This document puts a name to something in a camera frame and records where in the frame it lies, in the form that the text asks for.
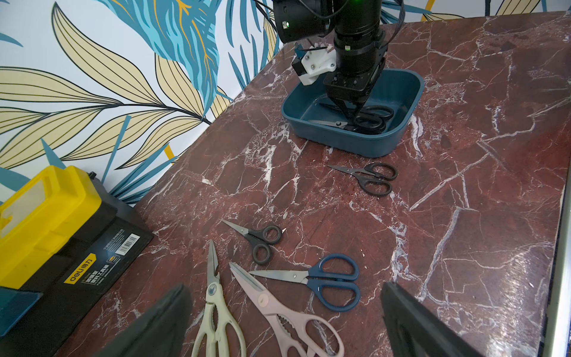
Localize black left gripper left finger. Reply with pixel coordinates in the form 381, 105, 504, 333
95, 284, 192, 356

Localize small black slim scissors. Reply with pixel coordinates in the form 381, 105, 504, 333
222, 220, 284, 266

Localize cream green kitchen shears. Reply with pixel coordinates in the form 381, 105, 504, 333
191, 239, 247, 357

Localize pink kitchen shears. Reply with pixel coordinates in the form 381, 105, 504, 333
229, 262, 345, 356

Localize teal plastic storage box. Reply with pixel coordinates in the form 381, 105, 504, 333
281, 68, 425, 159

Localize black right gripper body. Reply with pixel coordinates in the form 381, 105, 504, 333
323, 46, 387, 104

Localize large black handled scissors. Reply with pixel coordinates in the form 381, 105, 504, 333
310, 105, 395, 135

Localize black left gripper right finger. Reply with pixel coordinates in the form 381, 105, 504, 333
381, 282, 481, 356

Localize yellow black toolbox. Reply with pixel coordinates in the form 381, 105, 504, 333
1, 166, 153, 356

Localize blue handled scissors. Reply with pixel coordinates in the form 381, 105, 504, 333
249, 254, 361, 312

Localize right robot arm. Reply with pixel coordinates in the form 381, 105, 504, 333
273, 1, 388, 133

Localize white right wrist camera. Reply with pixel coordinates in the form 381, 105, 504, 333
291, 44, 337, 86

